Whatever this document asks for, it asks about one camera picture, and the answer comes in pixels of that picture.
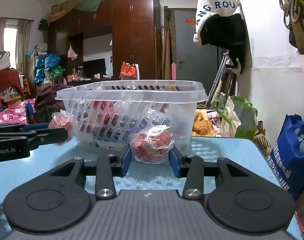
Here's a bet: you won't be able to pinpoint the pink floral bedsheet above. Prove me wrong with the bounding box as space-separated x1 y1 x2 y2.
0 99 35 124

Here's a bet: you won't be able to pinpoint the dark clothes pile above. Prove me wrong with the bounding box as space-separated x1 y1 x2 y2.
34 83 67 124

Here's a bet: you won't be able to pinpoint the clear plastic laundry basket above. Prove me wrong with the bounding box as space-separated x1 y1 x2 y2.
56 80 208 153

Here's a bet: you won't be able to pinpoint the green white shopping bag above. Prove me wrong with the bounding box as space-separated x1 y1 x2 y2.
212 96 258 140

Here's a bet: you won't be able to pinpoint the black television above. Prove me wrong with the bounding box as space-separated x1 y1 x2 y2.
82 58 106 79

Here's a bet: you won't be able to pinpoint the red white hanging bag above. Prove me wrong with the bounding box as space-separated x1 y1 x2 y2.
119 61 140 80

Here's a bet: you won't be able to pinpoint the blue shopping bag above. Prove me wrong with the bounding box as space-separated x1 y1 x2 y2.
267 114 304 200

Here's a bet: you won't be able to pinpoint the grey door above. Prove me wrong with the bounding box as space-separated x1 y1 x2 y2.
174 10 221 94

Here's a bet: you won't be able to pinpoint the beige window curtain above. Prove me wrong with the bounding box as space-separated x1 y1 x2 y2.
15 20 32 75

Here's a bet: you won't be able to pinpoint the metal crutches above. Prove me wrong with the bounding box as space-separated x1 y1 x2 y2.
206 51 229 108

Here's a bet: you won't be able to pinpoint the black garment hanging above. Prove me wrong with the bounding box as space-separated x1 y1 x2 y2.
200 13 251 74

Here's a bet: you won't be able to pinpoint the dark red wooden wardrobe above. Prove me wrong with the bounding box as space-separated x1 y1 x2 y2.
48 0 161 79

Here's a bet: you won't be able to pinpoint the white jacket blue letters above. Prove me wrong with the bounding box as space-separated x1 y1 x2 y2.
193 0 241 46

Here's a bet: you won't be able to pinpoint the coiled beige rope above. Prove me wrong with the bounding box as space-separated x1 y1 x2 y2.
278 0 303 30

